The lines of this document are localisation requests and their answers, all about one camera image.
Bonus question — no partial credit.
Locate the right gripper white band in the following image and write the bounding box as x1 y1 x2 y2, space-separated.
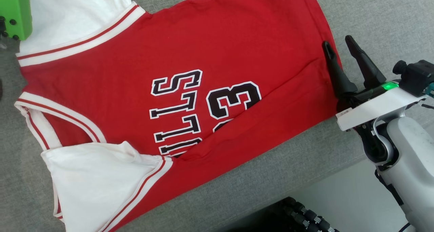
321 35 427 132

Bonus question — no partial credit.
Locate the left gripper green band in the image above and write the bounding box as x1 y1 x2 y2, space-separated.
0 0 34 41

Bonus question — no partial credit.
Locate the red white basketball jersey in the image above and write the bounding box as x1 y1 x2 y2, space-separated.
14 0 343 232

